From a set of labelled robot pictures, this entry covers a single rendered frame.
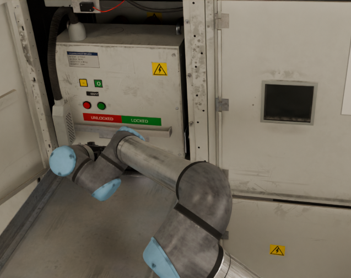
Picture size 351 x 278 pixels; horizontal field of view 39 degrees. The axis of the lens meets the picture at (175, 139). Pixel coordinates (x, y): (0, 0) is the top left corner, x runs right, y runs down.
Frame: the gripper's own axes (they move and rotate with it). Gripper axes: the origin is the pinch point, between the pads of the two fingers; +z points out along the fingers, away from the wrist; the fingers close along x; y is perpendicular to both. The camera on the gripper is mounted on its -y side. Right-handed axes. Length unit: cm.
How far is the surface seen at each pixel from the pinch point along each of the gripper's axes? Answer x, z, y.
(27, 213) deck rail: -23.9, -10.4, -22.2
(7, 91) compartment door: 20.0, -8.6, -34.1
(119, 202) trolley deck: -18.4, 2.3, 8.7
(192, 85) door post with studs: 27.2, -3.2, 34.3
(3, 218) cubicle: -39, 31, -56
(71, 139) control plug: 3.4, 4.5, -13.5
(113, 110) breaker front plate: 16.1, 7.3, 1.8
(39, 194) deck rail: -18.2, -1.8, -22.3
